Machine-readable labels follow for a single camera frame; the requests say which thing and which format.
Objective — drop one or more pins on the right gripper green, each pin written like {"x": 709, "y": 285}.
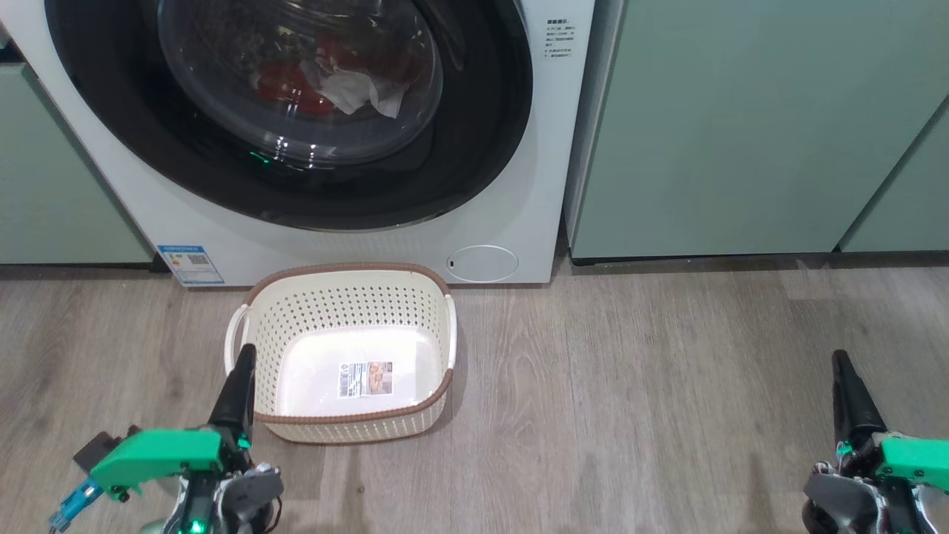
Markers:
{"x": 916, "y": 460}

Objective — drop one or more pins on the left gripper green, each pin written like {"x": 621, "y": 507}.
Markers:
{"x": 159, "y": 452}

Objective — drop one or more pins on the red garment with white stripes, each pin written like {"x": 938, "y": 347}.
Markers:
{"x": 348, "y": 89}

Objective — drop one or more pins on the black washing machine door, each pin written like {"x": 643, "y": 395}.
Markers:
{"x": 482, "y": 133}

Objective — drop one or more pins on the cream perforated basket brown rim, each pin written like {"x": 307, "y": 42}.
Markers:
{"x": 356, "y": 304}

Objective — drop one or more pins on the pale green cabinet panel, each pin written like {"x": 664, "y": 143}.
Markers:
{"x": 741, "y": 126}

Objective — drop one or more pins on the white front-load washing machine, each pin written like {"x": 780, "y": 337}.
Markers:
{"x": 519, "y": 185}

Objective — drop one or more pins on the blue energy label sticker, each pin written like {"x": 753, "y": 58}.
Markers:
{"x": 190, "y": 265}

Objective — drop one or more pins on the blue left wrist connector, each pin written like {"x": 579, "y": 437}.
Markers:
{"x": 74, "y": 506}

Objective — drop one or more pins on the pale green cabinet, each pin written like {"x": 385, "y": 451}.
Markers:
{"x": 52, "y": 193}

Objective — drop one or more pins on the oval drain filter cover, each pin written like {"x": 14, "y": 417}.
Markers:
{"x": 482, "y": 264}

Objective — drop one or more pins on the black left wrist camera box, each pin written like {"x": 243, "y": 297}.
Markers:
{"x": 96, "y": 449}

